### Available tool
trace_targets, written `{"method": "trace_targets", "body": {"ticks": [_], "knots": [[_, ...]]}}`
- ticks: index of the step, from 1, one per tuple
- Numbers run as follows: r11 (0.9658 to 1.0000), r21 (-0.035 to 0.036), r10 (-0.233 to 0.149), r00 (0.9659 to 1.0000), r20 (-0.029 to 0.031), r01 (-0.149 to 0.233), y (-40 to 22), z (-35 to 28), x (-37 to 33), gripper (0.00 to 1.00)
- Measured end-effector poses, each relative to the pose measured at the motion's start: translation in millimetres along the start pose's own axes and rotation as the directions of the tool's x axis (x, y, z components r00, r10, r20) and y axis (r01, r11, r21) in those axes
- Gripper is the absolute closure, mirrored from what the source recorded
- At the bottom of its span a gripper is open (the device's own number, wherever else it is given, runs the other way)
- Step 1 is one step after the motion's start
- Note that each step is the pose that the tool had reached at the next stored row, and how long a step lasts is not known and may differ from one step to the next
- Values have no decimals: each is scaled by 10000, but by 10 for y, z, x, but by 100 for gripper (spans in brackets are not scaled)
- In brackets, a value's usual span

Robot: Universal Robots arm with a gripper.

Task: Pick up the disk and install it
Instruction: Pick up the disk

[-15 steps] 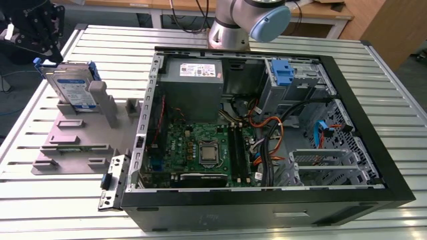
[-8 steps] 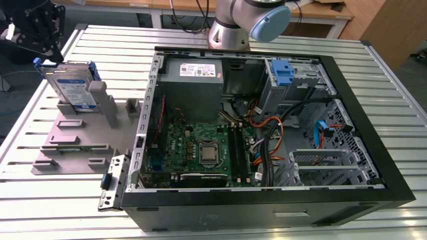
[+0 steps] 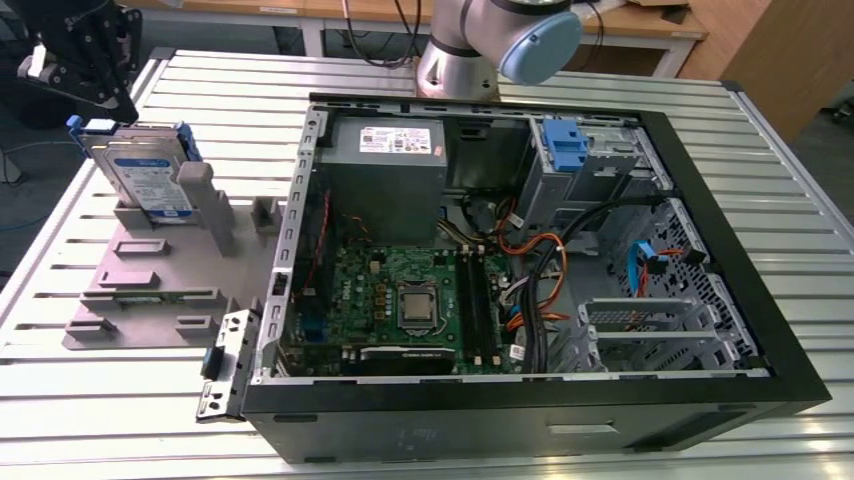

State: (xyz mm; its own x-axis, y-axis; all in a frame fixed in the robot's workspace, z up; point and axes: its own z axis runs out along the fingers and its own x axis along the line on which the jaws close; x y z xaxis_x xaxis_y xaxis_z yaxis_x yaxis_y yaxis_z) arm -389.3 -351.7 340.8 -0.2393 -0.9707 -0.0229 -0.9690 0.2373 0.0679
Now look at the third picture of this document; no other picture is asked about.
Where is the green RAM stick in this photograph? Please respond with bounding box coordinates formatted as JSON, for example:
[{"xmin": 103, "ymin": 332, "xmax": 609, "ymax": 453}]
[{"xmin": 112, "ymin": 293, "xmax": 186, "ymax": 305}]

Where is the green motherboard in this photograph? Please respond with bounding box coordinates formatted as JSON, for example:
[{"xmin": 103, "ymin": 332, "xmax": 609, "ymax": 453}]
[{"xmin": 292, "ymin": 244, "xmax": 528, "ymax": 376}]

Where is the metal disk bay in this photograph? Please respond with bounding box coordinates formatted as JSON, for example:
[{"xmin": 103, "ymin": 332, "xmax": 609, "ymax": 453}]
[{"xmin": 577, "ymin": 297, "xmax": 762, "ymax": 374}]

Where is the black office chair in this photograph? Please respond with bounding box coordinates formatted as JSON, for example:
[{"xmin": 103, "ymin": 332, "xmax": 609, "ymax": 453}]
[{"xmin": 0, "ymin": 9, "xmax": 85, "ymax": 131}]

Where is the blue plastic drive latch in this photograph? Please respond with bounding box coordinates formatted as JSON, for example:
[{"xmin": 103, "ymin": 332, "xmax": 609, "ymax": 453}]
[{"xmin": 540, "ymin": 118, "xmax": 590, "ymax": 172}]

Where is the black graphics card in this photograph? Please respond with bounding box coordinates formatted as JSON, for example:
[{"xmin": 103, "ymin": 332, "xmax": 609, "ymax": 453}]
[{"xmin": 339, "ymin": 344, "xmax": 459, "ymax": 377}]

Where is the metal optical drive cage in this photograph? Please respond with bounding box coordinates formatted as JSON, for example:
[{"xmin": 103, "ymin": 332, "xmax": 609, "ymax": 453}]
[{"xmin": 516, "ymin": 117, "xmax": 673, "ymax": 236}]

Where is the grey power supply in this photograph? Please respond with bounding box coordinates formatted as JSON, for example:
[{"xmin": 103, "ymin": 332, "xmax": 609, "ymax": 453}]
[{"xmin": 312, "ymin": 115, "xmax": 450, "ymax": 247}]

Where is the grey parts rack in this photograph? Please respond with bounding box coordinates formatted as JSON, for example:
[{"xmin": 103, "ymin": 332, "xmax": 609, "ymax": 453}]
[{"xmin": 61, "ymin": 160, "xmax": 295, "ymax": 350}]

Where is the wooden cabinet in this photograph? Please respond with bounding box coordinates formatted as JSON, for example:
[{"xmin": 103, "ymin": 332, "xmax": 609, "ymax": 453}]
[{"xmin": 679, "ymin": 0, "xmax": 854, "ymax": 146}]

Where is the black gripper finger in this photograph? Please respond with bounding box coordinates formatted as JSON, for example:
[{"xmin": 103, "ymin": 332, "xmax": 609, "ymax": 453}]
[
  {"xmin": 45, "ymin": 62, "xmax": 140, "ymax": 124},
  {"xmin": 117, "ymin": 7, "xmax": 146, "ymax": 76}
]

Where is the wooden desk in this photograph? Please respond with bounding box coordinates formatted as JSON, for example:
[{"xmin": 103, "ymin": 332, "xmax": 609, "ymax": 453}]
[{"xmin": 112, "ymin": 0, "xmax": 709, "ymax": 79}]

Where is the CPU socket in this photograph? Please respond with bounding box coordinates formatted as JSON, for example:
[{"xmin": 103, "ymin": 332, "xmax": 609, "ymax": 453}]
[{"xmin": 394, "ymin": 280, "xmax": 443, "ymax": 337}]

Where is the metal expansion slot bracket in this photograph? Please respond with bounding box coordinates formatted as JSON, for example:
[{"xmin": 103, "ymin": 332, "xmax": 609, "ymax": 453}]
[{"xmin": 195, "ymin": 308, "xmax": 263, "ymax": 424}]

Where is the black RAM slot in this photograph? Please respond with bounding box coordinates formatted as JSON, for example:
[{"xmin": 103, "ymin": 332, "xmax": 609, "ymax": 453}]
[
  {"xmin": 472, "ymin": 243, "xmax": 503, "ymax": 366},
  {"xmin": 454, "ymin": 243, "xmax": 486, "ymax": 366}
]

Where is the silver CPU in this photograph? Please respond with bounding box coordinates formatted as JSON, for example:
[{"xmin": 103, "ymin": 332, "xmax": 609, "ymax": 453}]
[{"xmin": 399, "ymin": 292, "xmax": 436, "ymax": 321}]

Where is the black cable bundle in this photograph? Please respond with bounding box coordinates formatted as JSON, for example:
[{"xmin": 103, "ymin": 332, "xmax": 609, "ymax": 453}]
[{"xmin": 519, "ymin": 197, "xmax": 669, "ymax": 374}]

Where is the black PC case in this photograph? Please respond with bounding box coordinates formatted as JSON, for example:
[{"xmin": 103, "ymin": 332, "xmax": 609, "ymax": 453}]
[{"xmin": 240, "ymin": 91, "xmax": 834, "ymax": 464}]

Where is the hard disk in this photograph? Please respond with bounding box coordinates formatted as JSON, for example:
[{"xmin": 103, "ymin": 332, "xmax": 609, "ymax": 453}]
[{"xmin": 65, "ymin": 115, "xmax": 196, "ymax": 226}]

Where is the orange wire bundle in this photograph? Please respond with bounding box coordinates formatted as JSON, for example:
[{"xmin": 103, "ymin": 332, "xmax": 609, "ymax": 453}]
[{"xmin": 496, "ymin": 232, "xmax": 573, "ymax": 331}]

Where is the blue data wire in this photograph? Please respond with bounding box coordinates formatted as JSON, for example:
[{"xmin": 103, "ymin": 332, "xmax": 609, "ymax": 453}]
[{"xmin": 629, "ymin": 239, "xmax": 679, "ymax": 296}]

